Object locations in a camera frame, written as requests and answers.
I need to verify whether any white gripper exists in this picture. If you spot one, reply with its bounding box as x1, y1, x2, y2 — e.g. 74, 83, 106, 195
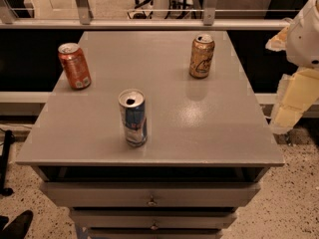
265, 0, 319, 134

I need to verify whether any orange-gold soda can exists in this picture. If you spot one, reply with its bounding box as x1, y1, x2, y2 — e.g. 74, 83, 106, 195
189, 33, 215, 79

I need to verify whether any blue silver energy drink can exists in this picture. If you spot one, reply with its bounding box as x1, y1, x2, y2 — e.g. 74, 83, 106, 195
118, 89, 148, 146

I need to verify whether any red-orange soda can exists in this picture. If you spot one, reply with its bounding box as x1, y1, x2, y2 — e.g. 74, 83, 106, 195
58, 43, 92, 90

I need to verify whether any grey metal railing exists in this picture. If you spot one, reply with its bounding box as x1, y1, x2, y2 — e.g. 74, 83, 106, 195
0, 0, 291, 30

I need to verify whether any grey drawer cabinet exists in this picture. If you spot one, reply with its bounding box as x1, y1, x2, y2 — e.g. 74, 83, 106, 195
15, 30, 286, 239

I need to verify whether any middle grey drawer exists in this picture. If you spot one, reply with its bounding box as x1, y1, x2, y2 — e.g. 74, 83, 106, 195
71, 209, 236, 229

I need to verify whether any grey drawer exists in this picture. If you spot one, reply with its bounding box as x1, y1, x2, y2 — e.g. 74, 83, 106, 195
41, 182, 260, 208
71, 209, 236, 229
89, 229, 222, 239

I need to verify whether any bottom grey drawer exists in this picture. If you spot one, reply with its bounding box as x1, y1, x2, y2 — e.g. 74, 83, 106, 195
89, 229, 222, 239

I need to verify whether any top grey drawer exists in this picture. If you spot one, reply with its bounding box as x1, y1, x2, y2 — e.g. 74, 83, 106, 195
41, 182, 260, 208

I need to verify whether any black stand pole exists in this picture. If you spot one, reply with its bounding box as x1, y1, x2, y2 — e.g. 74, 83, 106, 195
0, 130, 14, 196

